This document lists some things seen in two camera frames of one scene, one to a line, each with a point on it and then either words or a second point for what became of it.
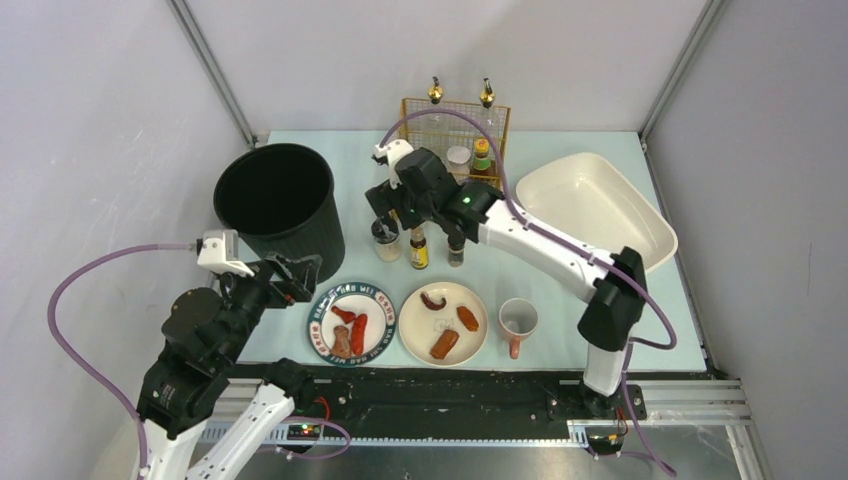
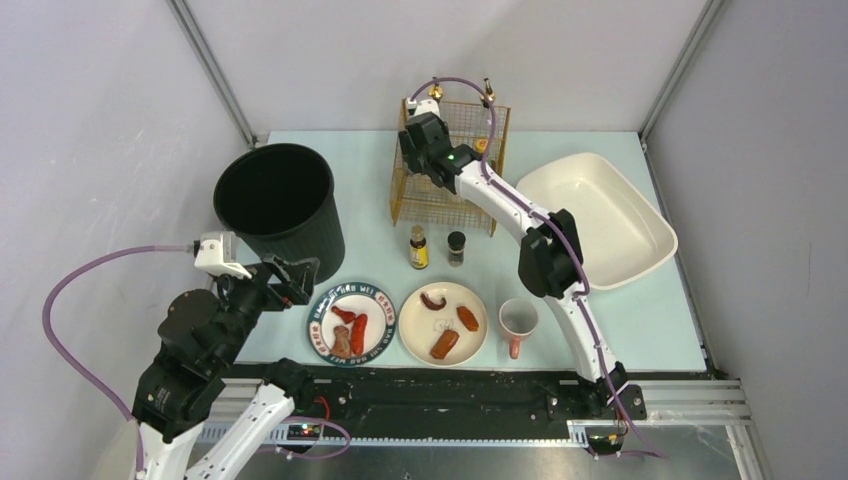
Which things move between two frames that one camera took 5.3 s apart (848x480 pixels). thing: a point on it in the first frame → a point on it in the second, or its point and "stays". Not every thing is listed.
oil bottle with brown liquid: [487, 97] stays
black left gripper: [276, 283] stays
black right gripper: [385, 199] → [419, 132]
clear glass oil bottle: [435, 92] stays
